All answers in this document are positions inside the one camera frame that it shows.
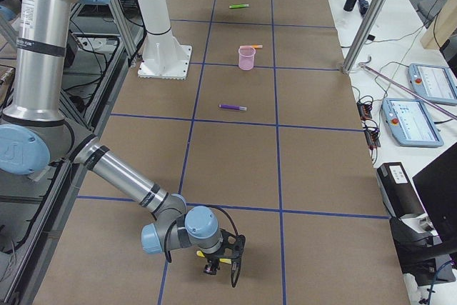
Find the purple marker pen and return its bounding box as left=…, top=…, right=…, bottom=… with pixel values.
left=219, top=104, right=247, bottom=111

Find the far blue teach pendant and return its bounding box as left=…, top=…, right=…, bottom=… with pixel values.
left=408, top=64, right=456, bottom=106

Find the metal reacher grabber stick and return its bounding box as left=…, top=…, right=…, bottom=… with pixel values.
left=358, top=62, right=456, bottom=120

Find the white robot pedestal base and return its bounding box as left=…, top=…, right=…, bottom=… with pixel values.
left=137, top=0, right=192, bottom=80

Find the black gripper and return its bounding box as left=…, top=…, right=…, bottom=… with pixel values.
left=205, top=229, right=246, bottom=288

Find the dark cardboard box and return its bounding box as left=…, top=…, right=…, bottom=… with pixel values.
left=376, top=162, right=425, bottom=219

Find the green marker pen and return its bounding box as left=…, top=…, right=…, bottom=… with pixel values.
left=228, top=4, right=250, bottom=9

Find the aluminium frame post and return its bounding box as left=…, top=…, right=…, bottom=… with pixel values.
left=341, top=0, right=386, bottom=74

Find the near blue teach pendant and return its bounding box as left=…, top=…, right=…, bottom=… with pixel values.
left=381, top=98, right=444, bottom=148

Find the blue teach pendant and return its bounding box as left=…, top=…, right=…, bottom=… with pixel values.
left=408, top=64, right=456, bottom=106
left=381, top=98, right=444, bottom=148

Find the black monitor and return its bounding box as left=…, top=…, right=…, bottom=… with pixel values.
left=413, top=144, right=457, bottom=241

